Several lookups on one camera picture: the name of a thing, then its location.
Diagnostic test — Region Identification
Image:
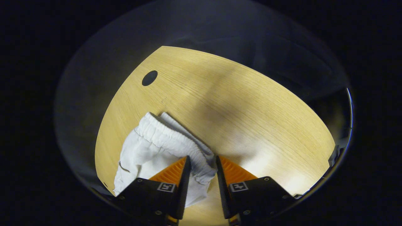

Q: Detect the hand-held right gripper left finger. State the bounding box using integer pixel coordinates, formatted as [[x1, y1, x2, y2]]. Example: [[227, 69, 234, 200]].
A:
[[114, 156, 192, 225]]

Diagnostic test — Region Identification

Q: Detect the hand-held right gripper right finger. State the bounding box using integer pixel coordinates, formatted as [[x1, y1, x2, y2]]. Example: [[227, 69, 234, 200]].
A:
[[215, 155, 296, 225]]

